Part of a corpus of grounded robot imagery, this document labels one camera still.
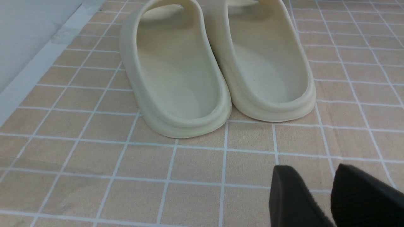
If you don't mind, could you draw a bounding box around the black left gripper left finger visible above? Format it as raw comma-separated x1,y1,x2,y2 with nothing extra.
269,165,334,227

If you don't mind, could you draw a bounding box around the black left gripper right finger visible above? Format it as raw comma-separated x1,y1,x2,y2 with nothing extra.
331,164,404,227

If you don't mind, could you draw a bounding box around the right cream foam slide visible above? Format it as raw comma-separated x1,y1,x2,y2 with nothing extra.
203,0,316,122

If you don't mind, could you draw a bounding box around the left cream foam slide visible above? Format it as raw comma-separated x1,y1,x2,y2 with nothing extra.
119,0,231,138

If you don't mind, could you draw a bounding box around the cream foam slide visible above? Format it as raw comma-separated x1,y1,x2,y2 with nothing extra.
119,0,231,138
203,0,316,122

